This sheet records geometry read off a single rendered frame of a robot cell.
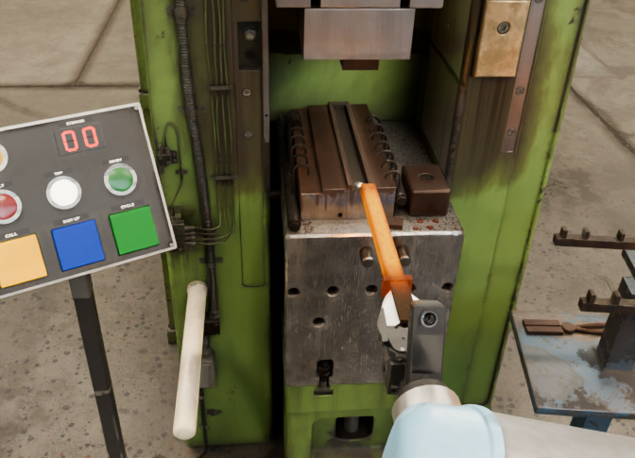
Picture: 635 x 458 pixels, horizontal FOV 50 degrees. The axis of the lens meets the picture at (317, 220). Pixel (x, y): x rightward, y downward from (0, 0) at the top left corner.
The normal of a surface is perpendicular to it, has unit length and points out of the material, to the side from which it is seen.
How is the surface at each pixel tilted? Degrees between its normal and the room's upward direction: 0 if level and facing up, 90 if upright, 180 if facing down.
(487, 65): 90
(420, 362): 61
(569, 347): 0
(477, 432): 12
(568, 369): 0
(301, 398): 90
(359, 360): 90
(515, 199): 90
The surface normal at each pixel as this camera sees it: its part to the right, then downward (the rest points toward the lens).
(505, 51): 0.08, 0.55
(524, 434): 0.08, -0.94
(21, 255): 0.44, 0.01
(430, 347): 0.06, 0.09
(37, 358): 0.03, -0.83
